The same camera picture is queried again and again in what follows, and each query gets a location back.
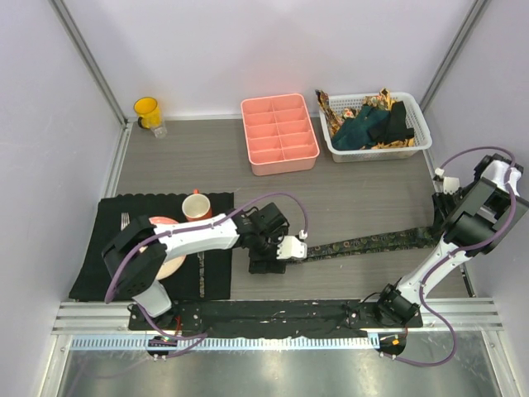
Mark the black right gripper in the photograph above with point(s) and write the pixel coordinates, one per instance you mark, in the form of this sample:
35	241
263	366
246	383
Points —
440	203

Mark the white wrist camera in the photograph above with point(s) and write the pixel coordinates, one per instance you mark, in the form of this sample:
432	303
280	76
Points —
444	183
291	248

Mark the dark patterned necktie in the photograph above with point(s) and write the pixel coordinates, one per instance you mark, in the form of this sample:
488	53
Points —
409	239

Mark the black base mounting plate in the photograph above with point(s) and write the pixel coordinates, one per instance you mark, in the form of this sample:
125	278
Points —
276	319

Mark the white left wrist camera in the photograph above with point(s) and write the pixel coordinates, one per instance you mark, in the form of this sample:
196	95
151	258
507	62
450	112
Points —
291	248

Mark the teal green tie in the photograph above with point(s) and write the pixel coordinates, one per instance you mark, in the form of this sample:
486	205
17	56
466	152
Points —
352	134

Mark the yellow plastic cup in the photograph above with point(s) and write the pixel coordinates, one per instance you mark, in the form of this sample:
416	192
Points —
148	111

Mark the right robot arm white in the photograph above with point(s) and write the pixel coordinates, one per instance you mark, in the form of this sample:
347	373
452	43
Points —
469	221

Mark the pink divided organizer tray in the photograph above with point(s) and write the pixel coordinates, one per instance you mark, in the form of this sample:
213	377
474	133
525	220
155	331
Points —
279	135

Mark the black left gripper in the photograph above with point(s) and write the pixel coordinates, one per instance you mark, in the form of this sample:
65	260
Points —
259	264

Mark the silver fork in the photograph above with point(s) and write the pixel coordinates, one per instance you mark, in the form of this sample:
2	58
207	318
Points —
125	220

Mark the knife with patterned handle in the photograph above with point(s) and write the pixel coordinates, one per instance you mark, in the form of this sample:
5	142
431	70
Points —
202	284

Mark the aluminium frame rail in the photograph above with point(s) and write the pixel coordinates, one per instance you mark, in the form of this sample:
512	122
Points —
96	326

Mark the pink and cream plate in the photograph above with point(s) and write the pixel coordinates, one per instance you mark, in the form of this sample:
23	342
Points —
169	267

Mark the yellow floral tie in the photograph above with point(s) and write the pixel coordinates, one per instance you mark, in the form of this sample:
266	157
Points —
334	119

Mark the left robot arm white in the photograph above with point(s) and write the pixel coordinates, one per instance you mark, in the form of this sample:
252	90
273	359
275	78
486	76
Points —
135	256

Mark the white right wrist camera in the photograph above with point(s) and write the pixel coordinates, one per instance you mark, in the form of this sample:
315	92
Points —
444	183

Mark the orange mug white inside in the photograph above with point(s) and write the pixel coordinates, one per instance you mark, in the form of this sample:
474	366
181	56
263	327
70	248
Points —
196	207

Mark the clear small glass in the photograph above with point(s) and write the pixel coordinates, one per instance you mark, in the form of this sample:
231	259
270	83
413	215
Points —
159	131

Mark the black tie in basket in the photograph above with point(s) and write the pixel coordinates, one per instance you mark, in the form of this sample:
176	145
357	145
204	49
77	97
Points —
388	126

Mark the white plastic basket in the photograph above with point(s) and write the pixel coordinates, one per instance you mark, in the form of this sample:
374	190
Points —
414	119

